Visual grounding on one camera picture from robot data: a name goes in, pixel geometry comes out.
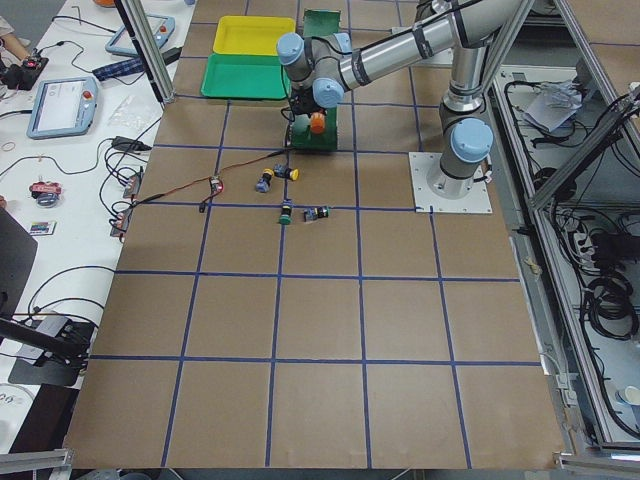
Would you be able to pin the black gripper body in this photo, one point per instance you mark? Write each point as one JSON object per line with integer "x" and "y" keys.
{"x": 306, "y": 106}

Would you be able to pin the plain orange cylinder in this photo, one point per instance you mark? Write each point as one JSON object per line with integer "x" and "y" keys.
{"x": 317, "y": 123}

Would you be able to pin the yellow push button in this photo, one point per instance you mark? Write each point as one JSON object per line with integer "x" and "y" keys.
{"x": 285, "y": 172}
{"x": 263, "y": 185}

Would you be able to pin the green push button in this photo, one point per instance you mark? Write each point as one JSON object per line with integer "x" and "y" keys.
{"x": 313, "y": 214}
{"x": 285, "y": 217}

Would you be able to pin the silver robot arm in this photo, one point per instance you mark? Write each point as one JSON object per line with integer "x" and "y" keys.
{"x": 322, "y": 69}

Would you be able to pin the green plastic tray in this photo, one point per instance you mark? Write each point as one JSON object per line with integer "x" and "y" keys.
{"x": 244, "y": 77}

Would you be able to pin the yellow plastic tray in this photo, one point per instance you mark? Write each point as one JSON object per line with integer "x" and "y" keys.
{"x": 250, "y": 35}

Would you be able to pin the small motor controller board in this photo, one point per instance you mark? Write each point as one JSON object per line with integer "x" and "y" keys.
{"x": 216, "y": 186}

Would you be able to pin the black power adapter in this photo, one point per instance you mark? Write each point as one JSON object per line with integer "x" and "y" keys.
{"x": 125, "y": 144}

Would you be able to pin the teach pendant near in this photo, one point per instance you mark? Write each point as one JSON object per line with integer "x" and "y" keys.
{"x": 63, "y": 108}

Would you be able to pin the aluminium frame post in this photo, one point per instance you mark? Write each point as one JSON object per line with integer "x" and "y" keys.
{"x": 134, "y": 19}

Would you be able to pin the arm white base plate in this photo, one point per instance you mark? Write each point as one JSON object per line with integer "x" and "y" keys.
{"x": 435, "y": 192}

